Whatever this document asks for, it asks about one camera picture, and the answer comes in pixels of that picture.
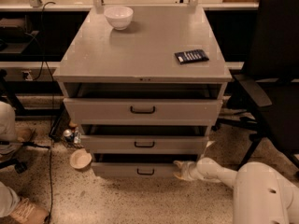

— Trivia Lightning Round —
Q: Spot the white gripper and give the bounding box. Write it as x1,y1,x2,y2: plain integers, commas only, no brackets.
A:
173,161,203,181

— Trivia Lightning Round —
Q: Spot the grey bottom drawer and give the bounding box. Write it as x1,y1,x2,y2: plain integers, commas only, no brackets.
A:
91,162,178,178

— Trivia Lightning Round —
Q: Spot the grey drawer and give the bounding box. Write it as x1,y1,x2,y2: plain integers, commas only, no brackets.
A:
64,98,222,126
91,162,178,178
81,135,208,154

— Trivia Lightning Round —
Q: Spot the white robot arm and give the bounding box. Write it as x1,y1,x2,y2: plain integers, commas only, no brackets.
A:
174,158,299,224

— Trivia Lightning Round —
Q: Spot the grey middle drawer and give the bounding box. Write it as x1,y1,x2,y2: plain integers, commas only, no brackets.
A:
81,135,208,154

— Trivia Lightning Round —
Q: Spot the grey drawer cabinet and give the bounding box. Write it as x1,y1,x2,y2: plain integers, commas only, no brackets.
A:
54,6,231,164

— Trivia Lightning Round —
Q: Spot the grey top drawer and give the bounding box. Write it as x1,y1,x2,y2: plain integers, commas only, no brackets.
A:
64,98,222,126

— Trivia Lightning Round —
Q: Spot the small bowl on floor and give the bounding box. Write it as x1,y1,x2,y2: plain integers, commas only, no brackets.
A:
69,148,92,169

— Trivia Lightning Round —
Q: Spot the drink can on floor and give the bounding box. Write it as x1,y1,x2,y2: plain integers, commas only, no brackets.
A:
64,129,74,142

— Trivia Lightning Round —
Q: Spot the black office chair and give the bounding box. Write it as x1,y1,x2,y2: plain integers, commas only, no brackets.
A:
217,0,299,167

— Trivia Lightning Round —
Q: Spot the tan sneaker near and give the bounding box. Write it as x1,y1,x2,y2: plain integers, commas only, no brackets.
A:
9,198,49,224

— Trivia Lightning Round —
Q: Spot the tan sneaker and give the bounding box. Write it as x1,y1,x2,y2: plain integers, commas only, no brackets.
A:
9,198,49,224
17,128,36,142

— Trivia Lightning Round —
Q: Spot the tan sneaker far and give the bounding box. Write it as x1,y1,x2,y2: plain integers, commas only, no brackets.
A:
17,128,36,142

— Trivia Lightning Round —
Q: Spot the white bowl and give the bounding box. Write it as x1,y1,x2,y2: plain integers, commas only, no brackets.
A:
104,6,134,30

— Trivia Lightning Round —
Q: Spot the light trouser leg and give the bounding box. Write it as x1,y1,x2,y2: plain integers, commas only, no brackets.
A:
0,102,17,142

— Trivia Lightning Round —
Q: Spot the wall power outlet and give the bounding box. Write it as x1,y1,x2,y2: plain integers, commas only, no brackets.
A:
22,70,33,81

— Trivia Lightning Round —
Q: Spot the black cable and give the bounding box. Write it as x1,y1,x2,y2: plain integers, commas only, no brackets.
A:
24,1,57,224

